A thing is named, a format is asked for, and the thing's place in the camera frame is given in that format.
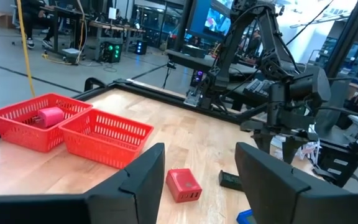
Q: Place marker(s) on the large display screen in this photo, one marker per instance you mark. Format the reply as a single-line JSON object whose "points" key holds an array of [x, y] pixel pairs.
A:
{"points": [[216, 21]]}

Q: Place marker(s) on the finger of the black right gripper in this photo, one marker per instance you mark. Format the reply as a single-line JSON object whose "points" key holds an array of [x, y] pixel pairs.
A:
{"points": [[264, 141], [292, 147]]}

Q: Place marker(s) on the wooden top desk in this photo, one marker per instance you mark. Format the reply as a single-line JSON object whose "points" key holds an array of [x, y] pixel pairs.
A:
{"points": [[117, 28]]}

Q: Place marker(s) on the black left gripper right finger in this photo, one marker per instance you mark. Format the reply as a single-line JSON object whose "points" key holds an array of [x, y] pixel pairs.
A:
{"points": [[275, 193]]}

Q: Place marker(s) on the black digital device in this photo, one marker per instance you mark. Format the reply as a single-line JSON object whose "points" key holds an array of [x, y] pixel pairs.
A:
{"points": [[228, 180]]}

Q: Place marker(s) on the blue cased digital device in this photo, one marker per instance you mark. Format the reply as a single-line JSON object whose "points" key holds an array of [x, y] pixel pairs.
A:
{"points": [[244, 217]]}

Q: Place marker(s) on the red cube USB charger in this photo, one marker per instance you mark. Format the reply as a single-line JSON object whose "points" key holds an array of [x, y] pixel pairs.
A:
{"points": [[182, 183]]}

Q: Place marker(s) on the pink wall charger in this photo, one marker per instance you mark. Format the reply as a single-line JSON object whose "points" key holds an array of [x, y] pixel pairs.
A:
{"points": [[51, 116]]}

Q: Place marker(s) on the computer tower blue lights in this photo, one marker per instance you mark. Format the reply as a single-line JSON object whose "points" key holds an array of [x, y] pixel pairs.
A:
{"points": [[141, 47]]}

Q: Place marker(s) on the black office desk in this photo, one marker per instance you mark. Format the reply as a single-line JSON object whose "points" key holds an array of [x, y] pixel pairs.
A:
{"points": [[64, 11]]}

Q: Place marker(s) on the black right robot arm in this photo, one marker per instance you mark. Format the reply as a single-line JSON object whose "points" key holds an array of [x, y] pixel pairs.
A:
{"points": [[269, 37]]}

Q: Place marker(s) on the computer tower green lights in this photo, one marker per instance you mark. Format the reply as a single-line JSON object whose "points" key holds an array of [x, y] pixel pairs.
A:
{"points": [[112, 53]]}

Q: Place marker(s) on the black computer keyboard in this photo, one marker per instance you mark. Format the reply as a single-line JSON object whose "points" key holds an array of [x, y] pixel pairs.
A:
{"points": [[256, 88]]}

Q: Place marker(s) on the person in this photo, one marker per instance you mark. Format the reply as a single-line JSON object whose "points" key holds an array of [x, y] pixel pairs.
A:
{"points": [[30, 18]]}

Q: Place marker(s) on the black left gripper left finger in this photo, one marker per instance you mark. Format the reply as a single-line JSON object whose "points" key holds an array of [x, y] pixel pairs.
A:
{"points": [[129, 202]]}

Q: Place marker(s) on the red plastic basket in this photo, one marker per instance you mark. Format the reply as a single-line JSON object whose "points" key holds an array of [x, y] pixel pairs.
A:
{"points": [[14, 130], [104, 152]]}

